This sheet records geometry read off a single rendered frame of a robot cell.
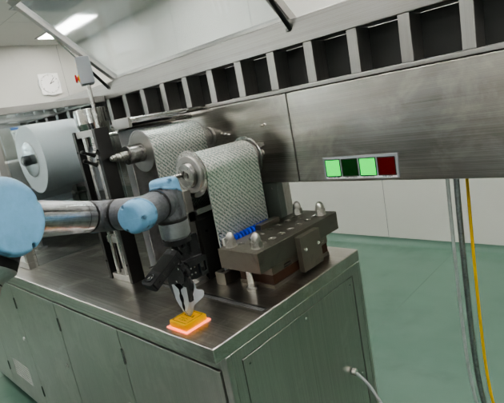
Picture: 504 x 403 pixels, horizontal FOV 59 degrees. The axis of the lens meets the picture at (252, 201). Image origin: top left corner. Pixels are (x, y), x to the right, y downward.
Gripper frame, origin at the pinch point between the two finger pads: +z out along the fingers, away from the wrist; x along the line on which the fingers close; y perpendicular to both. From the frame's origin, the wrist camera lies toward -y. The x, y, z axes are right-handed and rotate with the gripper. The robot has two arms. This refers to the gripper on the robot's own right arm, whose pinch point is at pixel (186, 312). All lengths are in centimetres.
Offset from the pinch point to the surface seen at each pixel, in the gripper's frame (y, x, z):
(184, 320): -1.7, -0.8, 1.2
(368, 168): 55, -26, -25
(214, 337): -1.9, -11.8, 3.2
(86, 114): 29, 83, -57
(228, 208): 30.1, 9.8, -19.0
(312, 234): 42.2, -11.9, -7.6
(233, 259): 19.5, 0.1, -7.1
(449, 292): 212, 15, 94
